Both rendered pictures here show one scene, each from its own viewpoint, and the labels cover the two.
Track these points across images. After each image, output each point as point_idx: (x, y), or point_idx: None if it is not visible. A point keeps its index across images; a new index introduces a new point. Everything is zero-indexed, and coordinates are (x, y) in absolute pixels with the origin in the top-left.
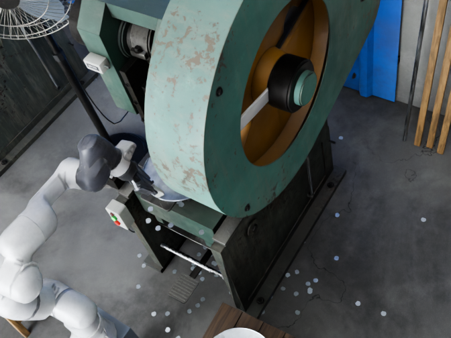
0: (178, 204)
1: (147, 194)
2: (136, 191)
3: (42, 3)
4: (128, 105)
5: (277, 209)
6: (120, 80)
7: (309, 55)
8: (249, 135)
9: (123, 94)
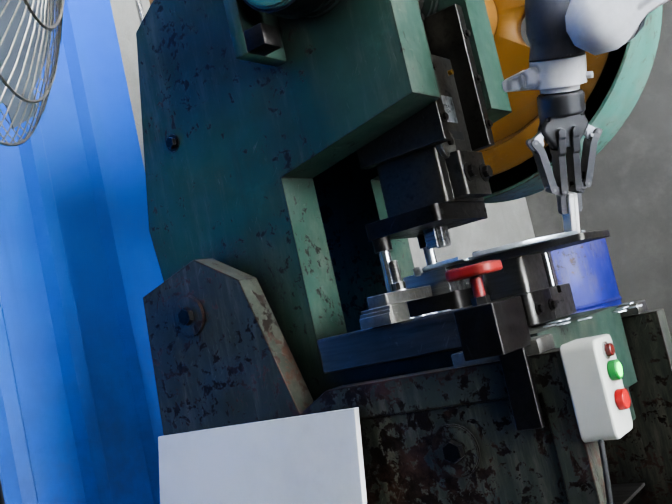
0: (565, 320)
1: (591, 181)
2: (599, 136)
3: (13, 22)
4: (428, 74)
5: None
6: (417, 1)
7: None
8: None
9: (422, 40)
